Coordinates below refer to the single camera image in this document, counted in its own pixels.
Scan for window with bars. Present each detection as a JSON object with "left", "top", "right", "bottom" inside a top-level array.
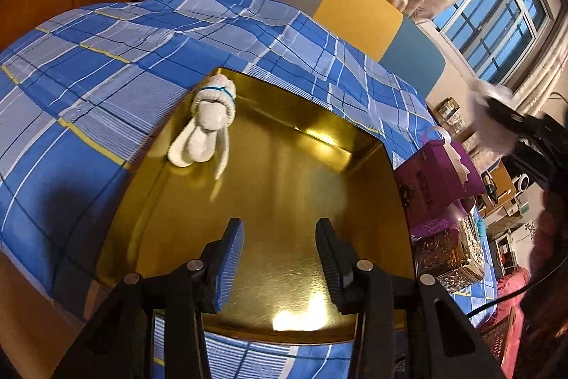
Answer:
[{"left": 433, "top": 0, "right": 552, "bottom": 85}]

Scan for white small fan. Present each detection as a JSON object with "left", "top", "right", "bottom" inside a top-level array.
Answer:
[{"left": 512, "top": 173, "right": 530, "bottom": 193}]

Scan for clear plastic bag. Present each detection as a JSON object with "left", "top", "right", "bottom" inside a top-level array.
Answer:
[{"left": 469, "top": 78, "right": 517, "bottom": 156}]

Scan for gold tray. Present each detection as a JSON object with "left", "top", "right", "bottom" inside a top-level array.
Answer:
[{"left": 96, "top": 71, "right": 414, "bottom": 344}]

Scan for right floral curtain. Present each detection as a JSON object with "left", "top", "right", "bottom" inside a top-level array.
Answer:
[{"left": 512, "top": 16, "right": 567, "bottom": 116}]

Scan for grey yellow blue headboard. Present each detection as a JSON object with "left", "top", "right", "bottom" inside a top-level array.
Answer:
[{"left": 277, "top": 0, "right": 446, "bottom": 97}]

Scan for ornate gold tissue box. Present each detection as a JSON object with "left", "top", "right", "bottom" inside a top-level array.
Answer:
[{"left": 409, "top": 201, "right": 485, "bottom": 293}]

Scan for white sock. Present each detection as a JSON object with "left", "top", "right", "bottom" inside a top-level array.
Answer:
[{"left": 168, "top": 73, "right": 237, "bottom": 180}]

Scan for pink quilt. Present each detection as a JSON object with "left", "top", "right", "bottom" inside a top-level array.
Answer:
[{"left": 476, "top": 267, "right": 530, "bottom": 378}]

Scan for purple carton box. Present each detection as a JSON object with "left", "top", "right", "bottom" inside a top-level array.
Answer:
[{"left": 394, "top": 126, "right": 485, "bottom": 239}]

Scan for jars on desk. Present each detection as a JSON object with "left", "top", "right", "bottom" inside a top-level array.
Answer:
[{"left": 437, "top": 97, "right": 466, "bottom": 134}]

